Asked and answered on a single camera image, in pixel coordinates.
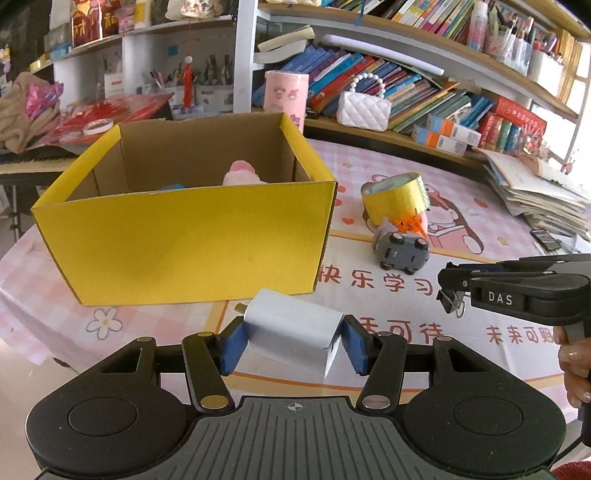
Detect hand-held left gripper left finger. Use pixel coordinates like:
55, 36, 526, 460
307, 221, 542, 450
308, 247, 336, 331
74, 320, 247, 414

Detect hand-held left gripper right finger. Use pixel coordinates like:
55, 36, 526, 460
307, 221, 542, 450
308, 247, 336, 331
342, 315, 518, 410

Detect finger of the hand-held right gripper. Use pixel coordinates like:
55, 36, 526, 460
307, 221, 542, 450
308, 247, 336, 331
437, 268, 573, 301
447, 254, 591, 273

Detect black binder clip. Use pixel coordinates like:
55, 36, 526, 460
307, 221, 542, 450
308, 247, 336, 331
438, 288, 465, 319

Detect grey toy car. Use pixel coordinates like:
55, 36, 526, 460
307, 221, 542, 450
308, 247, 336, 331
373, 219, 431, 273

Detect white charger adapter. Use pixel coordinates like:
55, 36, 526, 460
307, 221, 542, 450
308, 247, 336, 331
235, 288, 346, 378

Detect orange plastic toy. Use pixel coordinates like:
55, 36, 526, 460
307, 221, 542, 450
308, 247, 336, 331
394, 210, 428, 236

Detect yellow tape roll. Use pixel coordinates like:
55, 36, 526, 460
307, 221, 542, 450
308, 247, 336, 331
360, 172, 431, 224

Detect yellow cardboard box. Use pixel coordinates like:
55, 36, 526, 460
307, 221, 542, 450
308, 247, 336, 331
31, 112, 339, 308

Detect pink plush toy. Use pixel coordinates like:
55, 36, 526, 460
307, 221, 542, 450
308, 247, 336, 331
223, 160, 269, 186

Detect person's right hand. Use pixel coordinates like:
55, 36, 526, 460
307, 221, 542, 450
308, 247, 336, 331
556, 327, 591, 409

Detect small black smartphone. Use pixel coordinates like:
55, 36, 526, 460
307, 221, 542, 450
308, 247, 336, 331
531, 228, 566, 252

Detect stack of paper workbooks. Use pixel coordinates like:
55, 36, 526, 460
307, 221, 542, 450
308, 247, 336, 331
480, 148, 591, 241

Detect glitter flower decoration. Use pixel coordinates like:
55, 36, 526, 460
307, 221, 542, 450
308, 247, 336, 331
519, 134, 555, 160

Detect orange blue white carton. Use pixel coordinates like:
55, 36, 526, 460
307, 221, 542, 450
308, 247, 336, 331
425, 112, 482, 146
411, 126, 469, 157

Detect red thick dictionary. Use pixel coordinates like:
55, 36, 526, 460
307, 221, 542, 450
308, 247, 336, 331
478, 97, 548, 153

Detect white pen organizer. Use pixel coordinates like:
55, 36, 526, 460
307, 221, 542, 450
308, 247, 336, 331
526, 48, 566, 97

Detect stack of yellow books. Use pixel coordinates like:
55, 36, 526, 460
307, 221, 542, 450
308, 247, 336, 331
556, 30, 591, 104

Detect white light bar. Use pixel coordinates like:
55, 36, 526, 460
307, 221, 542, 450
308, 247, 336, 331
322, 34, 444, 77

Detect clear pastel bottle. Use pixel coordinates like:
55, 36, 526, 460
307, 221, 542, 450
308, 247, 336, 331
466, 0, 489, 51

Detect pink cartoon cylinder container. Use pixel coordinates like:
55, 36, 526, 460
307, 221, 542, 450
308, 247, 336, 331
263, 70, 309, 134

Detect white desk pen holders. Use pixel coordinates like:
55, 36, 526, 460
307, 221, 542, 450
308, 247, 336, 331
139, 55, 234, 114

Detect white tape roll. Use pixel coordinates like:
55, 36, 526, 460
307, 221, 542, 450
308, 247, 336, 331
83, 117, 113, 136

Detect red paper sheets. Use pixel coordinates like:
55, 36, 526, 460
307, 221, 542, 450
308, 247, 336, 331
46, 92, 174, 148

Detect black keyboard stand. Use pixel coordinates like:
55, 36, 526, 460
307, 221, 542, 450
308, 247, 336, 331
0, 178, 38, 241

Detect row of colourful thin books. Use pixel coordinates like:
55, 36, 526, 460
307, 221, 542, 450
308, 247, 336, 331
323, 0, 476, 40

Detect black electronic keyboard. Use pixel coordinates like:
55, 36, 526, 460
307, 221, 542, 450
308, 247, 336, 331
0, 148, 79, 176

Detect thick lying book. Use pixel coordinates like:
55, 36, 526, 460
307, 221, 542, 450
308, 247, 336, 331
256, 25, 317, 65

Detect white wooden bookshelf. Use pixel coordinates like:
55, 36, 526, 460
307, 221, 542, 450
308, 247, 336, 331
233, 0, 591, 171

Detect white corner shelf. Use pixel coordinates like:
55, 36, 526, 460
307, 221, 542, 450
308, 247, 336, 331
28, 14, 236, 116

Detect pink foil wrapping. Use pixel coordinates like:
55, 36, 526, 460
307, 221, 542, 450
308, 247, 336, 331
25, 83, 63, 121

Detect beige plush blanket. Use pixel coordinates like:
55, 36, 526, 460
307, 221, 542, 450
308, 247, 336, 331
0, 71, 61, 153

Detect red figure paper lantern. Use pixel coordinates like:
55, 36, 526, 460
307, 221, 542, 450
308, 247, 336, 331
69, 0, 116, 47

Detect white quilted pearl-handle handbag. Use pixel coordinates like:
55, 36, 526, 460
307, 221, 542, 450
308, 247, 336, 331
336, 74, 392, 132

